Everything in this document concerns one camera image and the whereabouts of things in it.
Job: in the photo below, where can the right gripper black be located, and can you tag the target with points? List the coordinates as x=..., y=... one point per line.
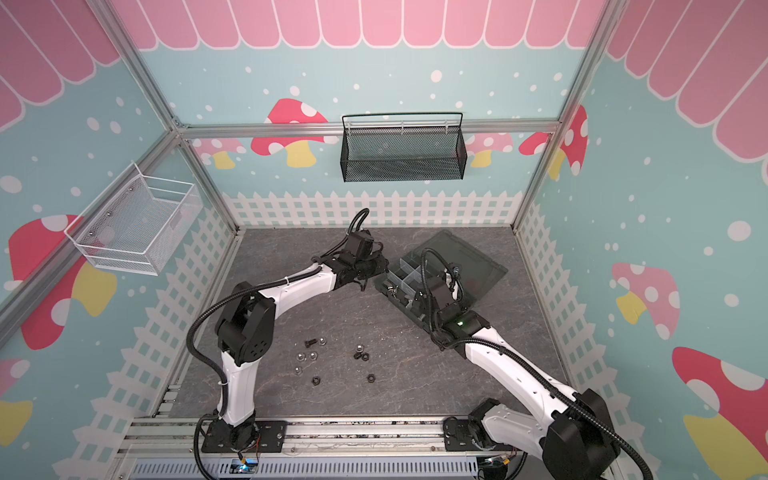
x=422, y=300

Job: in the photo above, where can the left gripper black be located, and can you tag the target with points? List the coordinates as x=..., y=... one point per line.
x=382, y=265

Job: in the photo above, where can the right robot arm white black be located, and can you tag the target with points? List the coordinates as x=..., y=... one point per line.
x=571, y=432

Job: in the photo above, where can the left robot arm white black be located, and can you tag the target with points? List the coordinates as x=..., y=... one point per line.
x=245, y=328

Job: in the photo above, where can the dark green compartment organizer box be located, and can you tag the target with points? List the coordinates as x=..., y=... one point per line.
x=444, y=252

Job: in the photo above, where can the silver washers cluster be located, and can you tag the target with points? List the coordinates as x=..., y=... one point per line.
x=309, y=360

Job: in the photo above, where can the black wire mesh basket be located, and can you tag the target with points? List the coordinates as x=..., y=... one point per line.
x=399, y=147

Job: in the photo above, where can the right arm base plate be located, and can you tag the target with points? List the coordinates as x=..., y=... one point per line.
x=464, y=434

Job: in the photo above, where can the white slotted cable duct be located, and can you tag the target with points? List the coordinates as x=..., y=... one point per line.
x=344, y=468

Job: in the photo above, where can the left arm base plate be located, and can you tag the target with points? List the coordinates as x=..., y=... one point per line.
x=260, y=436

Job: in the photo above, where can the white wire mesh basket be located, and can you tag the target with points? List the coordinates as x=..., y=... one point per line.
x=136, y=224

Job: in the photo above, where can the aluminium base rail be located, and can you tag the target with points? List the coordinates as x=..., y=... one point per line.
x=304, y=436

